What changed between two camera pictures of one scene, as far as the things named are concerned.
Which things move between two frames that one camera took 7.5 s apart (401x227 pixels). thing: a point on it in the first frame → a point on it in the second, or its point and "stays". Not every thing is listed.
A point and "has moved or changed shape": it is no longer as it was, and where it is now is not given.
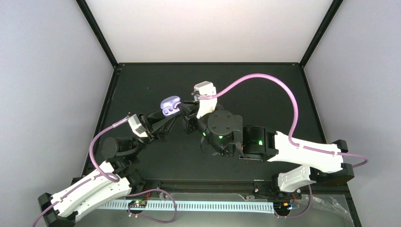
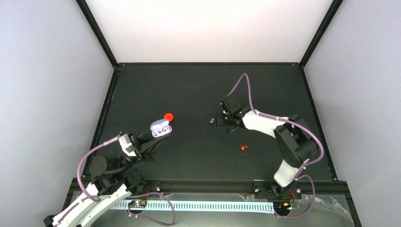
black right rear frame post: [335, 6] stays
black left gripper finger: [166, 125] → [145, 146]
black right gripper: [188, 124] → [220, 122]
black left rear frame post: [98, 31] stays
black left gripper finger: [155, 116] → [144, 136]
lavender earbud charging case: [167, 105] has moved or changed shape
